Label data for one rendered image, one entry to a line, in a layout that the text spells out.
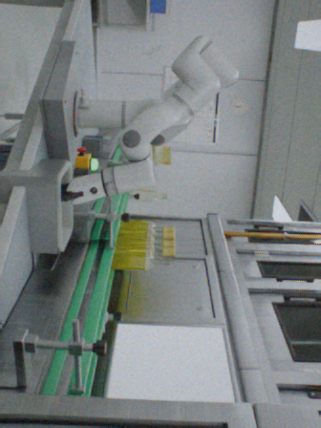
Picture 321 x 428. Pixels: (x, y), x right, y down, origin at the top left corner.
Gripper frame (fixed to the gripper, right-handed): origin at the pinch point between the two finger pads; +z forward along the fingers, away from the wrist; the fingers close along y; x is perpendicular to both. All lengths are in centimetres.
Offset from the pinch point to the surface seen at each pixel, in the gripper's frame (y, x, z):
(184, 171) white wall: 610, -191, -25
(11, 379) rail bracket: -51, -19, 3
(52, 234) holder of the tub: -6.2, -9.0, 1.7
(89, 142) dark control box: 81, -5, 3
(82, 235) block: 12.8, -18.9, -1.1
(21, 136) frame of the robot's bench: 18.1, 15.0, 9.9
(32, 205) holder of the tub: -6.1, 0.1, 4.5
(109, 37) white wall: 612, 39, 43
